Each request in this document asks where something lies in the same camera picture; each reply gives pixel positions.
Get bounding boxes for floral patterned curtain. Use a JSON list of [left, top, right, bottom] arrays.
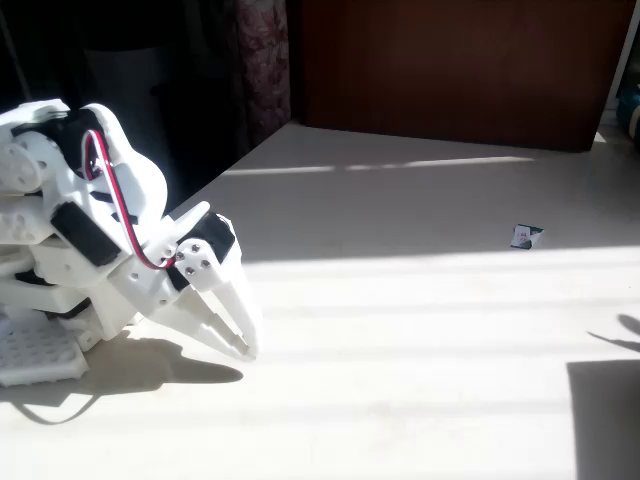
[[233, 0, 292, 147]]

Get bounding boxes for small paper scrap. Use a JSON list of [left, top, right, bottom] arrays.
[[509, 223, 545, 251]]

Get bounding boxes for dark brown wooden panel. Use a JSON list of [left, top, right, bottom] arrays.
[[298, 0, 637, 153]]

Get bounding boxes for teal round object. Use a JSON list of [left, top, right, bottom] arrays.
[[616, 83, 640, 132]]

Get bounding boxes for white perforated base plate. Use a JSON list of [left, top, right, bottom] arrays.
[[0, 312, 90, 387]]

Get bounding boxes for white door frame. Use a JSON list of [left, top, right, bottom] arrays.
[[602, 0, 640, 121]]

